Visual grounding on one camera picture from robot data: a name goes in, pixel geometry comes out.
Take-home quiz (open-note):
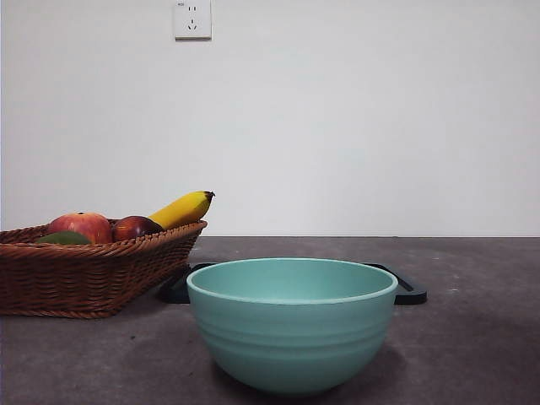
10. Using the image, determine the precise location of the teal ceramic bowl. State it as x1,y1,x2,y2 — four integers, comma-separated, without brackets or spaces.
186,257,399,397

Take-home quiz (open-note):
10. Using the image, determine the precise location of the green avocado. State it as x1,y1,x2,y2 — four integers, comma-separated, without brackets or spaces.
35,230,92,246

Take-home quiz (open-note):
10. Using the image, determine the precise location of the yellow banana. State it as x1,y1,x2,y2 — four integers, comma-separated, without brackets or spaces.
147,190,217,231

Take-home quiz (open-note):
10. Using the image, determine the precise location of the dark red plum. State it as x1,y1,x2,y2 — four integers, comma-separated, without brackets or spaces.
111,215,165,243

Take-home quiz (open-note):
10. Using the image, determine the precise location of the black rectangular tray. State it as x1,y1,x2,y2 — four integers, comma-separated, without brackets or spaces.
157,261,429,306

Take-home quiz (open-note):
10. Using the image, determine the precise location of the red yellow apple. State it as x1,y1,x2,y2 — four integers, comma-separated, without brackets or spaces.
46,211,114,246

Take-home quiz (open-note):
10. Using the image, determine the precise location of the brown wicker basket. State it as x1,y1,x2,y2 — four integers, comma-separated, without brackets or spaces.
0,219,209,320

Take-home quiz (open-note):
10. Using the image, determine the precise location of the white wall socket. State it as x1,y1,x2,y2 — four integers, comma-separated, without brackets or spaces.
174,0,213,42

